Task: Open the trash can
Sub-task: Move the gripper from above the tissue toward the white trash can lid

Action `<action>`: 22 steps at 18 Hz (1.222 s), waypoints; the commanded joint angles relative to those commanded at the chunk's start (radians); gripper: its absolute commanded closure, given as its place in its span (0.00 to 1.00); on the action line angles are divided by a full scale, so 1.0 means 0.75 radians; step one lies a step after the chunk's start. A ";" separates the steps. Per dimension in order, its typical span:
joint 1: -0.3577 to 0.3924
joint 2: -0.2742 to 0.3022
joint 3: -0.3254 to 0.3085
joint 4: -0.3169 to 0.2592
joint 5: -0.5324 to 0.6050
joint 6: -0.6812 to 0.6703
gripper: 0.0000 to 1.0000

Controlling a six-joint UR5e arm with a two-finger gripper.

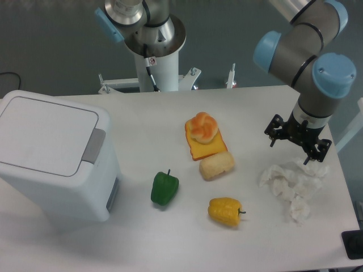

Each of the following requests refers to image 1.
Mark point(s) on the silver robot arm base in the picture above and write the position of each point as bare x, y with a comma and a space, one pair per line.
146, 27

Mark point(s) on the beige oblong bread roll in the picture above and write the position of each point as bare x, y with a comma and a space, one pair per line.
216, 165

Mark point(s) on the white frame bracket right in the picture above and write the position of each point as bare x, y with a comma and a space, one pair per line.
231, 83

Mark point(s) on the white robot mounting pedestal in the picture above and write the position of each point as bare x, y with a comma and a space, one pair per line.
161, 72

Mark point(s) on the crumpled white tissue paper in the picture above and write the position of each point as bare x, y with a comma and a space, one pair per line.
295, 183

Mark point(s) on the knotted orange bread roll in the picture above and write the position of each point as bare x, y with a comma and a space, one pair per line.
203, 127

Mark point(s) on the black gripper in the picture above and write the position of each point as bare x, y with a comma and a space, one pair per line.
316, 149

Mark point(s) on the orange toast slice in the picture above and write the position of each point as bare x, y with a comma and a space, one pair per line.
200, 151

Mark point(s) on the yellow bell pepper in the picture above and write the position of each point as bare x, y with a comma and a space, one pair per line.
225, 210

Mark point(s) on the white plastic trash can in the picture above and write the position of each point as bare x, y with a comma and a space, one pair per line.
43, 139

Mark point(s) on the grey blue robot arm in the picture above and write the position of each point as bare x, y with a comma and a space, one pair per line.
322, 80

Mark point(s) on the green bell pepper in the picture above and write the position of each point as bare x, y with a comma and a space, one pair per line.
164, 188

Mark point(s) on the grey trash can push button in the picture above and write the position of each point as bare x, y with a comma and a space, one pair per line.
94, 146

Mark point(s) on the black device at table edge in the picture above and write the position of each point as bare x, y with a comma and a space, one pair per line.
352, 241

